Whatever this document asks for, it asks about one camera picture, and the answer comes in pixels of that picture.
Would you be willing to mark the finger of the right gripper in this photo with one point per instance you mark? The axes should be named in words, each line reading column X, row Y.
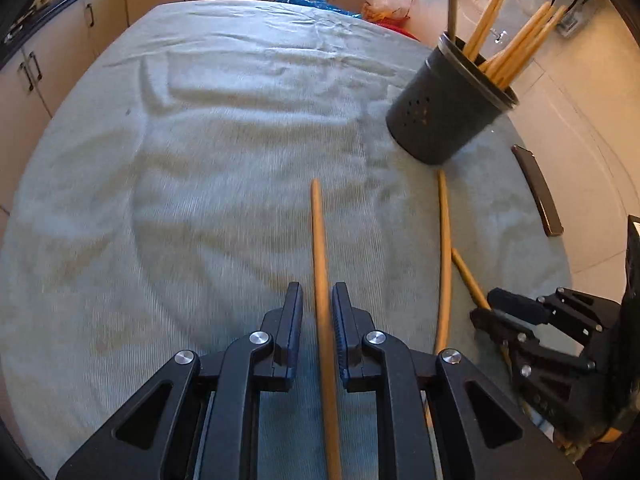
column 575, row 314
column 513, row 336

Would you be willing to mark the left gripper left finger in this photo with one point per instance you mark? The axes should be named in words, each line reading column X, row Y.
column 197, row 417

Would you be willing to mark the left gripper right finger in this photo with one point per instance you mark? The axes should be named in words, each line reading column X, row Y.
column 439, row 416

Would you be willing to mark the wooden chopstick six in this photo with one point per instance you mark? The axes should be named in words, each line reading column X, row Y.
column 470, row 282

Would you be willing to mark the wooden chopstick eight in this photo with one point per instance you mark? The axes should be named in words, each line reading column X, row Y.
column 444, row 306

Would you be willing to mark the wooden chopstick seven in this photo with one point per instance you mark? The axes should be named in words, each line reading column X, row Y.
column 325, row 335

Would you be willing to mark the wooden chopstick five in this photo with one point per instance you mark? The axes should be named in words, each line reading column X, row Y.
column 532, row 47

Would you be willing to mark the wooden chopstick four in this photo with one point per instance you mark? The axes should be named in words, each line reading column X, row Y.
column 493, row 72

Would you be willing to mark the wooden chopstick one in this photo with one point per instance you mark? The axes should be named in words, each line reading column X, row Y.
column 478, row 37

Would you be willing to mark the wooden chopstick three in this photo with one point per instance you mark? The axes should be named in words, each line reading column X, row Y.
column 519, row 37

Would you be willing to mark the black smartphone brown case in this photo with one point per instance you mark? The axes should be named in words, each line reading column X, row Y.
column 541, row 193

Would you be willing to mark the grey-blue table cloth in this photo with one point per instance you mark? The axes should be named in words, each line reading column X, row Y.
column 167, row 207

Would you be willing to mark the dark grey utensil holder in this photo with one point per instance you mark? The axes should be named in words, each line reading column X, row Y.
column 446, row 103

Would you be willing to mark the red plastic basin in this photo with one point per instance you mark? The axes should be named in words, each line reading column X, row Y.
column 395, row 28

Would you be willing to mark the hanging plastic bags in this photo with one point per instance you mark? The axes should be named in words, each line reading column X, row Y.
column 376, row 11

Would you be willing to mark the beige lower cabinets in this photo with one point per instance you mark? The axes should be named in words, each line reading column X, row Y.
column 44, row 53

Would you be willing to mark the black power cable plug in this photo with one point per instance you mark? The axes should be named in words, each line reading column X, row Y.
column 569, row 23

